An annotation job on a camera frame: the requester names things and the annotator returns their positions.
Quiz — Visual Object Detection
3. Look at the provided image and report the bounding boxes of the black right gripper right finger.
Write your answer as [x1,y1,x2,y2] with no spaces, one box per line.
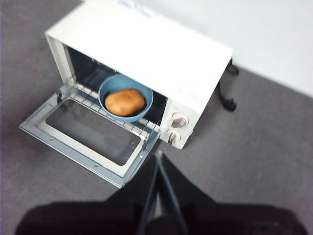
[160,154,310,235]

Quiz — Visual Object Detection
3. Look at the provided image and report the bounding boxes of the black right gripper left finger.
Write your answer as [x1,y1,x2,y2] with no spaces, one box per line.
[14,155,161,235]

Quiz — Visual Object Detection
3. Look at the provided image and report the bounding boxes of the glass oven door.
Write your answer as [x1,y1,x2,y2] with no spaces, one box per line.
[19,82,161,189]

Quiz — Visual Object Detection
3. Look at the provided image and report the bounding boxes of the brown potato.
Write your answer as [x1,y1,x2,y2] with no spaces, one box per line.
[104,88,146,117]

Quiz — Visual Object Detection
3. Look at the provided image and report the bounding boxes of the blue bowl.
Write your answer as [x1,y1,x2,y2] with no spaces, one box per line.
[97,74,154,123]

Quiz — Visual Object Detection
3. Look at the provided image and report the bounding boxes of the beige oven knob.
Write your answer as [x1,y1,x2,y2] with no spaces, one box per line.
[171,112,189,128]
[166,129,182,144]

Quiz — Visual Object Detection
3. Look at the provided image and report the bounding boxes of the cream toaster oven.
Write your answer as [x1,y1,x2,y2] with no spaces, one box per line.
[45,0,233,150]

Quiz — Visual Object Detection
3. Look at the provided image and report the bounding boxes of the metal wire oven rack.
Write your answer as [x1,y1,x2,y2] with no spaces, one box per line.
[70,80,159,138]

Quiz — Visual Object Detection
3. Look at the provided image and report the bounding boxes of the black power cord with plug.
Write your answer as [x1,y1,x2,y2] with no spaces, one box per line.
[219,58,240,112]

